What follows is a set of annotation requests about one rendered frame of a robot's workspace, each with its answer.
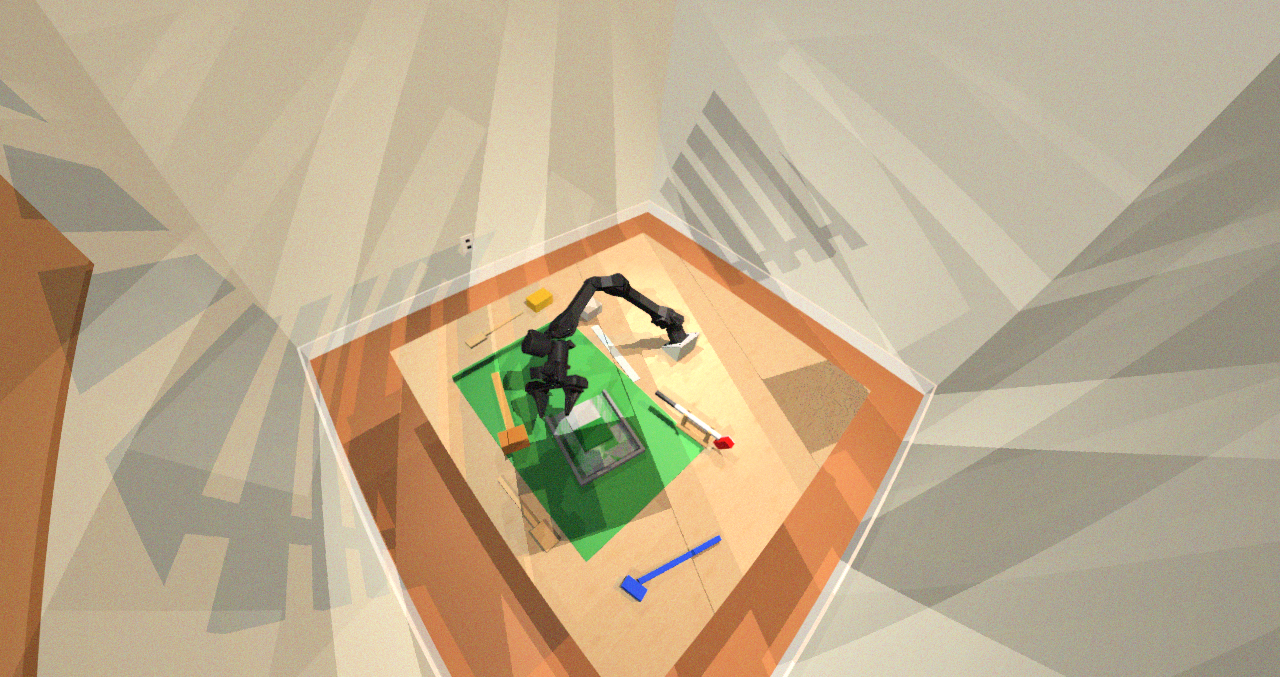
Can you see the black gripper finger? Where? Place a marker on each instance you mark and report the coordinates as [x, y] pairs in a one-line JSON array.
[[571, 396], [541, 402]]

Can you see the blue putter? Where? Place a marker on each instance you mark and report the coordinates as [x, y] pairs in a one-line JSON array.
[[638, 591]]

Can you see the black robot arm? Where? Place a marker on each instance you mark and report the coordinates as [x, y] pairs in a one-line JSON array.
[[564, 325]]

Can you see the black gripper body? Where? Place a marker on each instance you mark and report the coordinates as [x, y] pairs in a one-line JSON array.
[[564, 380]]

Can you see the yellow cube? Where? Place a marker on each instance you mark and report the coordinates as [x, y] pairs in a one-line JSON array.
[[539, 300]]

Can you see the wooden mallet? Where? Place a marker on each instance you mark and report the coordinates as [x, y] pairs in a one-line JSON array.
[[514, 438]]

